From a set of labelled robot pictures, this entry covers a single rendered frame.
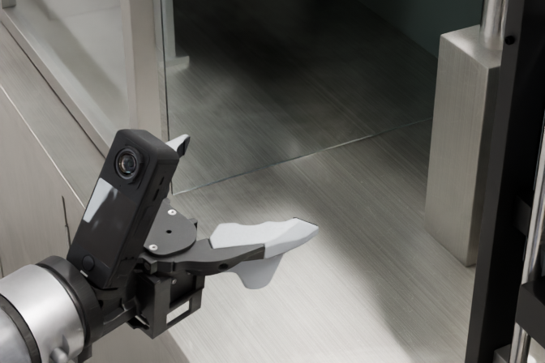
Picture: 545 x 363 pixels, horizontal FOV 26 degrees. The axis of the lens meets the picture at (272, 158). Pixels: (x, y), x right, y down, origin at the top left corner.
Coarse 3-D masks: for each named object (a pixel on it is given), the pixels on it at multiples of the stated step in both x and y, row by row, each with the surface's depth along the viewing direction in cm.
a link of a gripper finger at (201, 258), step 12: (204, 240) 89; (192, 252) 88; (204, 252) 88; (216, 252) 88; (228, 252) 88; (240, 252) 88; (252, 252) 89; (180, 264) 87; (192, 264) 87; (204, 264) 87; (216, 264) 88; (228, 264) 88
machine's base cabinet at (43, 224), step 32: (0, 128) 197; (0, 160) 205; (32, 160) 182; (0, 192) 213; (32, 192) 188; (0, 224) 221; (32, 224) 195; (64, 224) 174; (0, 256) 230; (32, 256) 202; (64, 256) 180; (96, 352) 178; (128, 352) 160; (160, 352) 146
